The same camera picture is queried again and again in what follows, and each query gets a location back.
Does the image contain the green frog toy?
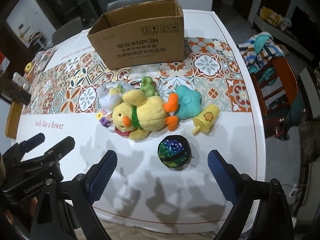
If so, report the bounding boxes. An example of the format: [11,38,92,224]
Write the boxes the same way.
[140,76,159,97]

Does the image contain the teal star plush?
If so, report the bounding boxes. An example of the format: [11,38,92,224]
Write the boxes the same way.
[175,85,202,120]

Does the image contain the dark starry round ball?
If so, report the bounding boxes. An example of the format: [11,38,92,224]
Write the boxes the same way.
[157,135,191,168]

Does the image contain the grey chair left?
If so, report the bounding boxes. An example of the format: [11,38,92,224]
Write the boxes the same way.
[52,17,84,46]

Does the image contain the colourful cube blocks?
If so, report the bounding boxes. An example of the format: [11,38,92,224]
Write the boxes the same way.
[95,109,113,128]

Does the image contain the brown cardboard box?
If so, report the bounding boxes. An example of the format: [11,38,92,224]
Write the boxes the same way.
[87,0,185,70]

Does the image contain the black box on table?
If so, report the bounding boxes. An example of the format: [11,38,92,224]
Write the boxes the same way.
[1,79,31,106]

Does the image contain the left human hand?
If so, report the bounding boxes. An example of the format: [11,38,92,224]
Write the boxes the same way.
[1,196,38,232]

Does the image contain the red wooden chair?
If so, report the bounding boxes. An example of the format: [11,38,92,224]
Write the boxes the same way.
[250,57,306,141]

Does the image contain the yellow apple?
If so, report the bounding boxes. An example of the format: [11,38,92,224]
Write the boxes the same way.
[24,62,35,74]

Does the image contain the yellow duck plush toy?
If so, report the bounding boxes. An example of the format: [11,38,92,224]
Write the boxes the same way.
[112,89,179,140]

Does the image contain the white plush toy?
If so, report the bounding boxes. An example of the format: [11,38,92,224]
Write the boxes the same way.
[97,81,134,113]

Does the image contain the striped clothes pile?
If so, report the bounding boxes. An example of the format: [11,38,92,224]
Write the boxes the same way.
[238,31,285,74]

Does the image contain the patterned tile tablecloth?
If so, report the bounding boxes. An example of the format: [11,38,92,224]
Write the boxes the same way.
[16,10,266,233]

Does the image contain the patterned snack packet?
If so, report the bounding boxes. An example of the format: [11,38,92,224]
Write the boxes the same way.
[35,47,57,72]

